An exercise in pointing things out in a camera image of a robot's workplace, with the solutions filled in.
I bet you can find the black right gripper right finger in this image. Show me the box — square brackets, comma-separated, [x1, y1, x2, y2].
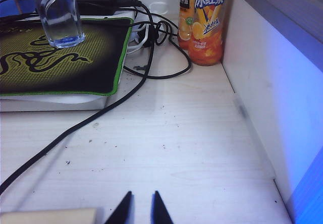
[150, 190, 175, 224]

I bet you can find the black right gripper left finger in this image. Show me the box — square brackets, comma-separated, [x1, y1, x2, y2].
[104, 191, 133, 224]

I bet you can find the clear mineral water bottle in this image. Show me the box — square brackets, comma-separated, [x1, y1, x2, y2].
[32, 0, 86, 49]

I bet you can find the white laptop stand board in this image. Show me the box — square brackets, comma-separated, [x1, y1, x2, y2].
[0, 11, 137, 113]

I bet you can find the iced tea bottle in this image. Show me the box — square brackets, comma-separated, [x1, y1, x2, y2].
[189, 0, 234, 67]

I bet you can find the orange juice bottle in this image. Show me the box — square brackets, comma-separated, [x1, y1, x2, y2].
[178, 0, 196, 50]

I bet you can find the black green-edged mouse pad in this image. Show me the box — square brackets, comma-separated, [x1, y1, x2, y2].
[0, 17, 134, 96]

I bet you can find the black power adapter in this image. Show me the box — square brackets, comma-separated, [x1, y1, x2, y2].
[74, 0, 122, 17]

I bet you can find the thick black power cable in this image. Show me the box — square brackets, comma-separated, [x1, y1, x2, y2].
[0, 0, 156, 196]

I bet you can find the thin black looped cable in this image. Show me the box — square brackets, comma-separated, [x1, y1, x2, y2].
[123, 19, 192, 80]

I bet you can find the white cable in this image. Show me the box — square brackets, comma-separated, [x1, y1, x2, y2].
[128, 22, 152, 54]

